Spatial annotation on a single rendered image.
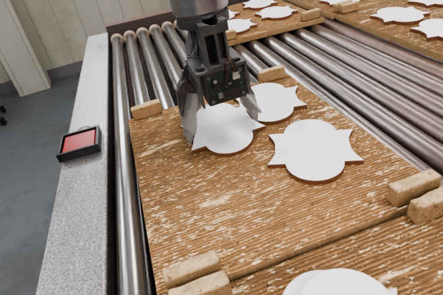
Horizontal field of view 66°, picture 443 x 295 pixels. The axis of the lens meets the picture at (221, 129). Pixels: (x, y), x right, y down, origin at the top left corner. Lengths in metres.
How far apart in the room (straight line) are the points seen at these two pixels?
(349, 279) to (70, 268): 0.32
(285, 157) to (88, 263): 0.29
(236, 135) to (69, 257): 0.29
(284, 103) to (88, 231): 0.38
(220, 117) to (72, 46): 3.58
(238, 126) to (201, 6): 0.22
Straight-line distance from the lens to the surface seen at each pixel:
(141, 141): 0.62
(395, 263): 0.40
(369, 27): 1.01
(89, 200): 0.57
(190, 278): 0.37
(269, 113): 0.60
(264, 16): 1.16
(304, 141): 0.53
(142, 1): 4.11
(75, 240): 0.52
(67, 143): 0.72
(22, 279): 1.92
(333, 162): 0.49
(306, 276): 0.35
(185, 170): 0.52
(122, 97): 0.85
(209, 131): 0.57
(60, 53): 4.13
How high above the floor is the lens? 1.25
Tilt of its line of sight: 32 degrees down
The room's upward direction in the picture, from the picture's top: 11 degrees counter-clockwise
